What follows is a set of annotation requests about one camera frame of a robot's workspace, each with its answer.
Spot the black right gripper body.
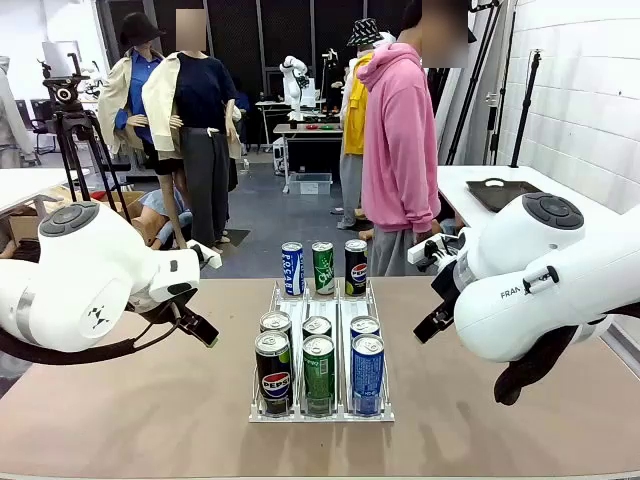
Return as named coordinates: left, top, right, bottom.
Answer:
left=429, top=258, right=467, bottom=314

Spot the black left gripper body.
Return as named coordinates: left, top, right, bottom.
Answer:
left=127, top=288, right=199, bottom=327

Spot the blue Pocari Sweat can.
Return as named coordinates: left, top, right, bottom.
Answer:
left=350, top=333, right=386, bottom=417
left=349, top=315, right=382, bottom=341
left=280, top=241, right=306, bottom=297

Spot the dark brown serving tray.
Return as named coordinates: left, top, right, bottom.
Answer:
left=465, top=178, right=546, bottom=214

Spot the green soda can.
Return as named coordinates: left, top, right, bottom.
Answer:
left=301, top=315, right=333, bottom=341
left=301, top=334, right=337, bottom=418
left=311, top=241, right=335, bottom=296

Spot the person's right forearm pink sleeve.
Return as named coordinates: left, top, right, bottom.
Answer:
left=393, top=159, right=443, bottom=234

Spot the crouching person in blue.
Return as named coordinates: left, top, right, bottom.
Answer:
left=132, top=189, right=195, bottom=251

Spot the person in pink hoodie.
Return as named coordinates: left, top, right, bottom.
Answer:
left=357, top=0, right=471, bottom=279

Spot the black Pepsi can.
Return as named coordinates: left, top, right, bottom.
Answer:
left=254, top=330, right=294, bottom=417
left=258, top=310, right=294, bottom=341
left=344, top=239, right=369, bottom=298

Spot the brown cardboard box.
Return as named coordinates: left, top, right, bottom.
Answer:
left=8, top=187, right=147, bottom=249

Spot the white side table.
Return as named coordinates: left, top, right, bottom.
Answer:
left=435, top=163, right=640, bottom=236
left=0, top=167, right=84, bottom=214

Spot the white clear can rack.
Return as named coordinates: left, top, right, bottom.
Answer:
left=248, top=279, right=396, bottom=424

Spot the clear plastic storage box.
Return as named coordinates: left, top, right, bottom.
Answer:
left=288, top=171, right=334, bottom=197

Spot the mannequin with yellow shirt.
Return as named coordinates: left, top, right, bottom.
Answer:
left=338, top=18, right=399, bottom=232

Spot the mannequin with navy top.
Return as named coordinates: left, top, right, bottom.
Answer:
left=141, top=8, right=245, bottom=254

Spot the black light stand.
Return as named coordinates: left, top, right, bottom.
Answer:
left=508, top=48, right=545, bottom=169

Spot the grey background table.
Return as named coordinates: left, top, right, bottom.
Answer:
left=272, top=122, right=347, bottom=195

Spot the mannequin with black hat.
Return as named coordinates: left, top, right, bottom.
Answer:
left=96, top=11, right=169, bottom=176

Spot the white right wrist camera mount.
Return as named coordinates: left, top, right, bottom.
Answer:
left=407, top=227, right=469, bottom=274

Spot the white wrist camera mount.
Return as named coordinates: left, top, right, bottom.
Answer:
left=407, top=227, right=469, bottom=274
left=187, top=239, right=224, bottom=272

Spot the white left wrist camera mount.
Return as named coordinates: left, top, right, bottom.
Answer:
left=187, top=239, right=224, bottom=272

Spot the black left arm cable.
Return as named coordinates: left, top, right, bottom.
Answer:
left=0, top=298, right=184, bottom=366

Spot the black camera tripod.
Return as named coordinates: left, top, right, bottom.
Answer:
left=37, top=51, right=151, bottom=229

